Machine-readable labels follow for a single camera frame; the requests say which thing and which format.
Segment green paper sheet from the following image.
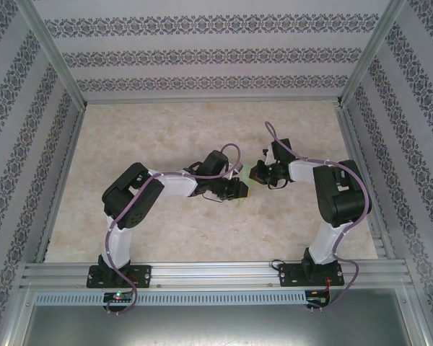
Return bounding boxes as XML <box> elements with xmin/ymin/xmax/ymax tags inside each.
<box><xmin>235</xmin><ymin>164</ymin><xmax>256</xmax><ymax>209</ymax></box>

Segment grey metal sheet panel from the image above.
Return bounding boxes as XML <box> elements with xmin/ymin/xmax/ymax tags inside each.
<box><xmin>19</xmin><ymin>304</ymin><xmax>419</xmax><ymax>346</ymax></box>

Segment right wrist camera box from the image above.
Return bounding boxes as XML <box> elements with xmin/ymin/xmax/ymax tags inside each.
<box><xmin>261</xmin><ymin>146</ymin><xmax>276</xmax><ymax>166</ymax></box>

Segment aluminium mounting rail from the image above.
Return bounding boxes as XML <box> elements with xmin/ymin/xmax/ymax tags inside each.
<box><xmin>19</xmin><ymin>262</ymin><xmax>416</xmax><ymax>289</ymax></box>

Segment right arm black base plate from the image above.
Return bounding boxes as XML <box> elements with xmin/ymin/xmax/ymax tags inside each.
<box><xmin>278</xmin><ymin>262</ymin><xmax>346</xmax><ymax>288</ymax></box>

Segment slotted grey cable duct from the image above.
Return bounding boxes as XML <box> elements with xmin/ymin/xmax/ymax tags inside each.
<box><xmin>34</xmin><ymin>290</ymin><xmax>307</xmax><ymax>306</ymax></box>

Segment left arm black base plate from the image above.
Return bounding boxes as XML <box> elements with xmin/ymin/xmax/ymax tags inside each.
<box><xmin>86</xmin><ymin>265</ymin><xmax>153</xmax><ymax>289</ymax></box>

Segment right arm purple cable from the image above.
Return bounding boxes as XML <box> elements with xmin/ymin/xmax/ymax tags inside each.
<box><xmin>265</xmin><ymin>121</ymin><xmax>371</xmax><ymax>314</ymax></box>

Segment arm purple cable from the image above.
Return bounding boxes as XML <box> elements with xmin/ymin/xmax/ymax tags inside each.
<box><xmin>265</xmin><ymin>121</ymin><xmax>371</xmax><ymax>314</ymax></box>
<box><xmin>106</xmin><ymin>143</ymin><xmax>243</xmax><ymax>316</ymax></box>

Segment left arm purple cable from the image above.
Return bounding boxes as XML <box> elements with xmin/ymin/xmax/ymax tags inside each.
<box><xmin>106</xmin><ymin>143</ymin><xmax>243</xmax><ymax>316</ymax></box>

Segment aluminium frame post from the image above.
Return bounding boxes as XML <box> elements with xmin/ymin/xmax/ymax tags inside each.
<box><xmin>16</xmin><ymin>0</ymin><xmax>87</xmax><ymax>109</ymax></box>
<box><xmin>337</xmin><ymin>0</ymin><xmax>407</xmax><ymax>107</ymax></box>

